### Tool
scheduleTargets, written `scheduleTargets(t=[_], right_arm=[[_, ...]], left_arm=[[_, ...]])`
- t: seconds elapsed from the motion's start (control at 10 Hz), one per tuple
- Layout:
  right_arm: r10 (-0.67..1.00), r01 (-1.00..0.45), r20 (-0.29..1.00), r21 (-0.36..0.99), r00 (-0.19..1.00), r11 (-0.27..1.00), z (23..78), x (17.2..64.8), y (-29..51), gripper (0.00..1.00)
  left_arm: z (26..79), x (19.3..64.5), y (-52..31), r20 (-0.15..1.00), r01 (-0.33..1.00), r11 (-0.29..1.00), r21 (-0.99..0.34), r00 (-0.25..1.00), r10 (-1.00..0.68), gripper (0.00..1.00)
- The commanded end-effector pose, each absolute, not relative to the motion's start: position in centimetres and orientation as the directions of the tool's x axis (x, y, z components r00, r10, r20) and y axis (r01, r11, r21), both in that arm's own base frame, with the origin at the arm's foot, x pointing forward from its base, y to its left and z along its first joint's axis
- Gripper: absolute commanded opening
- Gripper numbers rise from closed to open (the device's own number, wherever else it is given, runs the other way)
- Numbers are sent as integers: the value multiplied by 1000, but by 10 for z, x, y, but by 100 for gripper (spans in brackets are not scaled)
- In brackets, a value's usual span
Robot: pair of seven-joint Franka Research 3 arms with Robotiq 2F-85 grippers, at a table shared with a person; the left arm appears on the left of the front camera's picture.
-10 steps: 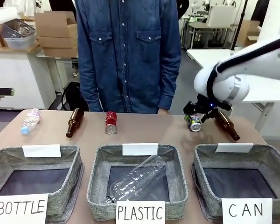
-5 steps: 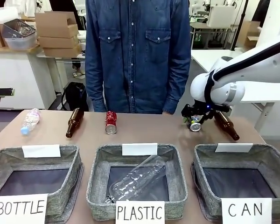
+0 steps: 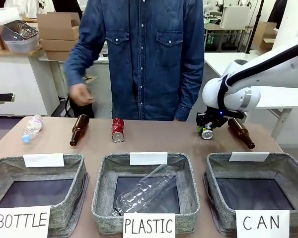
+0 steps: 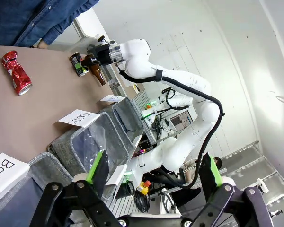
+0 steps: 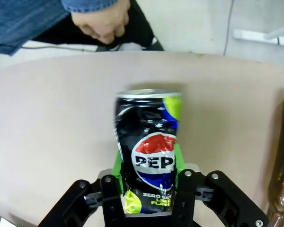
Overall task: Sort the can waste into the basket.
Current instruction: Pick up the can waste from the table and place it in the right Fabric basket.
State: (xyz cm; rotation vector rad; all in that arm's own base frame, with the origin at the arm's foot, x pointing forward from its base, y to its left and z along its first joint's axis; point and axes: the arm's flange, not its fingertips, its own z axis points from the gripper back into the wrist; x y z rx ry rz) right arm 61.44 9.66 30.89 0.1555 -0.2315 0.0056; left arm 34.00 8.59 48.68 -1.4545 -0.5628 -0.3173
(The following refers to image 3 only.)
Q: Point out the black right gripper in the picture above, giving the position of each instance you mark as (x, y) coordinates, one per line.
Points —
(209, 118)

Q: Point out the crushed dark silver can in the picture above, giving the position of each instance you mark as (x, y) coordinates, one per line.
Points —
(206, 134)

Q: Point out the brown glass bottle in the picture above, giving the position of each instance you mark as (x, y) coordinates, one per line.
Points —
(241, 132)
(78, 131)

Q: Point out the small blue-capped water bottle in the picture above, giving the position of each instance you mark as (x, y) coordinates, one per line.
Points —
(32, 127)

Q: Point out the crushed red can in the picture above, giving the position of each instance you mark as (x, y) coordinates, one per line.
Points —
(118, 131)

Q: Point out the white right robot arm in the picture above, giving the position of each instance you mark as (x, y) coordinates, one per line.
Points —
(258, 72)

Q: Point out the person left forearm denim sleeve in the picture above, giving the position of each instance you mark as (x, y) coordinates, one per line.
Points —
(191, 94)

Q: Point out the person right forearm denim sleeve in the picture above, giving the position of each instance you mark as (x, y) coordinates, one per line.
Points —
(75, 65)

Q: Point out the grey fabric basket labelled can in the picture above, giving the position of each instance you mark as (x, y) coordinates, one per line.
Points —
(213, 193)

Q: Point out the white paper sign CAN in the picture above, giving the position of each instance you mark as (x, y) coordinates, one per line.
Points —
(262, 221)

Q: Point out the grey fabric basket labelled bottle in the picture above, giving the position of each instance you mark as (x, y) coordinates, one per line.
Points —
(69, 196)

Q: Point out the grey fabric basket labelled plastic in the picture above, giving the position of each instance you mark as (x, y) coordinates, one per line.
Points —
(104, 193)

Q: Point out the person right hand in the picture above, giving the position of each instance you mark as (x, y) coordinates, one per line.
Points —
(79, 95)

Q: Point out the white cabinet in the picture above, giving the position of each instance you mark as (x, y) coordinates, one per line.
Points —
(17, 81)

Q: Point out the blank white card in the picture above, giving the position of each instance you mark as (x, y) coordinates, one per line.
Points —
(43, 160)
(149, 158)
(249, 156)

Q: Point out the translucent plastic container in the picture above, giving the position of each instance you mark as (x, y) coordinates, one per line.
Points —
(22, 45)

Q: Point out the flat cardboard box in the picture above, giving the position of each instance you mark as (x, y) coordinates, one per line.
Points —
(58, 44)
(57, 55)

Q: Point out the black office chair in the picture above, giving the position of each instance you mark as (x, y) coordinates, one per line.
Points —
(74, 110)

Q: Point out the large clear plastic bottle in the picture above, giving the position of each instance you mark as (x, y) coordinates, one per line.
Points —
(151, 191)

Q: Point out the person torso in denim shirt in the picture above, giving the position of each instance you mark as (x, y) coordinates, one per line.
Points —
(151, 62)

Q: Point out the white foam sheet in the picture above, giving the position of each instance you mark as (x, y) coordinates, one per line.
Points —
(0, 16)

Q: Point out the large open cardboard box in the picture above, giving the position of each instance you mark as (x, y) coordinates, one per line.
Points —
(57, 26)

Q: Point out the open cardboard box on floor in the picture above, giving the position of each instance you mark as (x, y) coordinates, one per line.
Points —
(268, 37)

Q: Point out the white paper sign PLASTIC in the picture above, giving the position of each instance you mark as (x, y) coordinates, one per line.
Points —
(149, 225)

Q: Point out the black pole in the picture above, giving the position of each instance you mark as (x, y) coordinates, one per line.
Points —
(253, 24)

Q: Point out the white equipment box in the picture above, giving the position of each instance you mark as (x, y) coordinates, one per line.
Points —
(234, 17)

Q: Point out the white paper sign BOTTLE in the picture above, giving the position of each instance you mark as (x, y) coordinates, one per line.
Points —
(21, 220)

